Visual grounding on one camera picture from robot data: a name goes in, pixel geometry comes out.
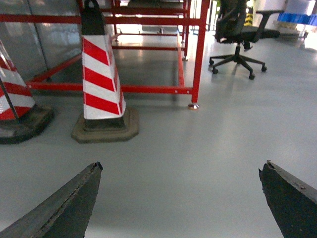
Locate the left red white bollard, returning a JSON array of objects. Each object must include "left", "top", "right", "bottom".
[{"left": 0, "top": 44, "right": 54, "bottom": 144}]

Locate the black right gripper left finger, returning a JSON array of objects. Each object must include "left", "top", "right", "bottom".
[{"left": 0, "top": 162, "right": 103, "bottom": 238}]

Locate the yellow black traffic cone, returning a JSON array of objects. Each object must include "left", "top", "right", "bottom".
[{"left": 244, "top": 7, "right": 254, "bottom": 26}]

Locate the red metal frame table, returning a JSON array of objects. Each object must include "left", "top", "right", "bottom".
[{"left": 0, "top": 0, "right": 206, "bottom": 102}]

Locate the red white striped bollard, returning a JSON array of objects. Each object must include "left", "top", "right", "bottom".
[{"left": 71, "top": 0, "right": 139, "bottom": 143}]

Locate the far blue bin on shelf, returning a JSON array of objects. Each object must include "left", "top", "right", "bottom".
[{"left": 277, "top": 12, "right": 317, "bottom": 26}]

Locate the black office chair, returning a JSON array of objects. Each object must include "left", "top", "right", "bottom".
[{"left": 209, "top": 0, "right": 284, "bottom": 80}]

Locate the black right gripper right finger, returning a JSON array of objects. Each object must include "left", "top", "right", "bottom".
[{"left": 259, "top": 161, "right": 317, "bottom": 238}]

